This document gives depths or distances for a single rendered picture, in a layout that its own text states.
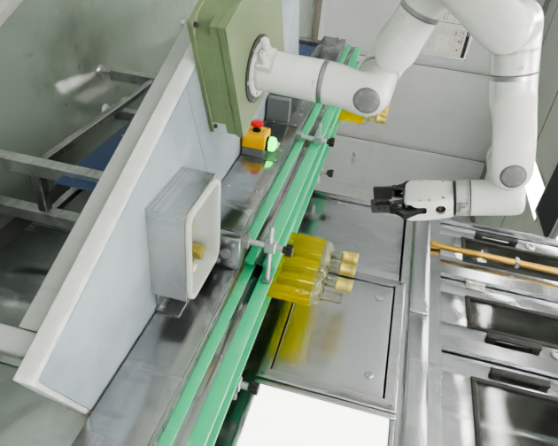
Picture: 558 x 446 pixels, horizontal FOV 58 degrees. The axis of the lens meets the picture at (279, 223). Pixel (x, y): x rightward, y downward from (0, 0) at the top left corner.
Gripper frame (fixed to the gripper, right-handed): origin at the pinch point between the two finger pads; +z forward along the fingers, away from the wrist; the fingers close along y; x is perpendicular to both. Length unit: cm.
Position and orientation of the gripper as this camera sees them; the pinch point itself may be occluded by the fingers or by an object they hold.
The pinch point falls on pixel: (381, 199)
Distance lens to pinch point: 113.2
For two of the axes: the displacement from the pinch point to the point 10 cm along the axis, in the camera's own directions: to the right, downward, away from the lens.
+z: -9.5, 0.0, 3.0
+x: -1.7, -8.3, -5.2
